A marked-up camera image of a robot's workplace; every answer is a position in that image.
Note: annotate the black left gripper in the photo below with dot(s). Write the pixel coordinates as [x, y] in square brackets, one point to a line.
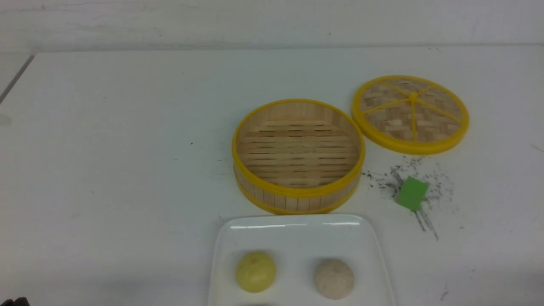
[21, 301]

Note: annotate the yellow steamed bun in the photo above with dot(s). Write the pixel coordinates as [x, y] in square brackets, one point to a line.
[255, 272]
[256, 304]

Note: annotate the white rectangular plate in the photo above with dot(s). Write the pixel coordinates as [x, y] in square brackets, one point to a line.
[298, 243]

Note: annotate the bamboo steamer basket yellow rim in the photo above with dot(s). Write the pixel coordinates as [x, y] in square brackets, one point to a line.
[297, 156]

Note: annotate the green square sticker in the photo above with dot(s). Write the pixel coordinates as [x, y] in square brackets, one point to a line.
[412, 193]

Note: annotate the white steamed bun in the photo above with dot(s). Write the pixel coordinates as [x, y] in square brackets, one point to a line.
[334, 279]

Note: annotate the woven bamboo steamer lid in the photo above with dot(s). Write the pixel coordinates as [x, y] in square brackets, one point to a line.
[410, 115]

